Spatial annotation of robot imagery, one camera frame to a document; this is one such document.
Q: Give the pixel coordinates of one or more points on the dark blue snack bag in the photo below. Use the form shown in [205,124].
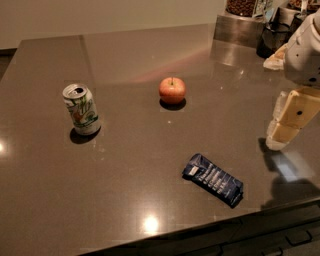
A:
[214,180]

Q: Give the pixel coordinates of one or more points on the black mesh cup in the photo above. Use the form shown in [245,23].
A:
[273,36]

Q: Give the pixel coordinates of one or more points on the red apple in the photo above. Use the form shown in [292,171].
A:
[172,90]

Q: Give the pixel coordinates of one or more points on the black drawer handle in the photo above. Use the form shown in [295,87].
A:
[298,238]

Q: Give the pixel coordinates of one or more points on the white green soda can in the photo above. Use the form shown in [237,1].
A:
[82,109]

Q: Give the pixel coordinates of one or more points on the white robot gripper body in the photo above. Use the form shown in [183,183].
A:
[304,60]

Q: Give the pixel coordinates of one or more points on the stainless steel dispenser base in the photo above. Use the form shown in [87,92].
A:
[244,31]

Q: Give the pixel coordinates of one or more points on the snack jar with brown contents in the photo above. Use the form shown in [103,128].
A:
[243,8]

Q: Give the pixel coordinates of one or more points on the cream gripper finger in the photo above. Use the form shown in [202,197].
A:
[301,107]
[280,104]

